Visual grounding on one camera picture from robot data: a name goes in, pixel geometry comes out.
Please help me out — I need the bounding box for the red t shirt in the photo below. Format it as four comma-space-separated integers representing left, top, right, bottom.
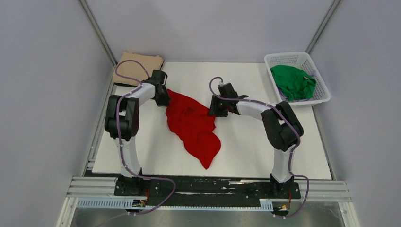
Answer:
166, 89, 221, 169

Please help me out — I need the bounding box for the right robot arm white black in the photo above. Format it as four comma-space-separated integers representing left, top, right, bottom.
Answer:
209, 83, 304, 198

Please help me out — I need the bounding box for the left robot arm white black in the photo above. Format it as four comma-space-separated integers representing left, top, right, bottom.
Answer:
105, 70, 171, 196

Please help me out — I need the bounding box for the folded beige t shirt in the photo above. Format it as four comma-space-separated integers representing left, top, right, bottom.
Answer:
113, 51, 164, 87

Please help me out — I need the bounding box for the green t shirt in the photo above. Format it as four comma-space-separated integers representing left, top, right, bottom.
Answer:
270, 65, 316, 102

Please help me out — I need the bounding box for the white plastic basket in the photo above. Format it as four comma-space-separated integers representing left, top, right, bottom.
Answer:
264, 52, 331, 106

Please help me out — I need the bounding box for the lavender t shirt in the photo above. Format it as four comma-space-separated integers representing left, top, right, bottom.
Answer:
278, 70, 317, 103

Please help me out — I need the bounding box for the black mounting plate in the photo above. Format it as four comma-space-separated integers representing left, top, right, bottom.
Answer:
113, 174, 301, 208

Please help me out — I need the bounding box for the left corner metal post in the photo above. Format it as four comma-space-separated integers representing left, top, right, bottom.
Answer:
78, 0, 118, 67

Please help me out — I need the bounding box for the corner metal post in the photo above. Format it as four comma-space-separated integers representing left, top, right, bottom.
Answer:
305, 0, 343, 54
78, 0, 118, 67

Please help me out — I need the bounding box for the white slotted cable duct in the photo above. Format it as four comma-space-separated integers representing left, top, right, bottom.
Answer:
77, 198, 274, 212

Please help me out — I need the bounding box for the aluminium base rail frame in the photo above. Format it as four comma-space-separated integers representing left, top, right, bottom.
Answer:
56, 175, 360, 227

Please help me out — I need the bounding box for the right corner metal post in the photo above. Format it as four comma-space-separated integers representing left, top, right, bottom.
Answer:
305, 0, 343, 54

